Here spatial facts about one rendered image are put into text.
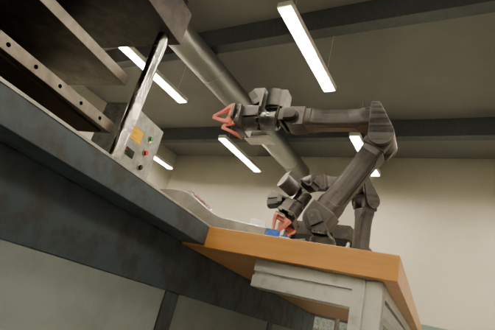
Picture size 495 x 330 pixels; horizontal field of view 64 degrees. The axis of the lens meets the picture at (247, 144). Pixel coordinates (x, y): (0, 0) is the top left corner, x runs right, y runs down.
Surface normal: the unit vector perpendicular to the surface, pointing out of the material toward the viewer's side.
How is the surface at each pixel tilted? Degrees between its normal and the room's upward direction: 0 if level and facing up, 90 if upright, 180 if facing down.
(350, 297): 90
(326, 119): 93
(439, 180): 90
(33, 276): 90
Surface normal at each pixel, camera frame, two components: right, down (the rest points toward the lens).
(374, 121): -0.38, -0.46
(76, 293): 0.91, 0.07
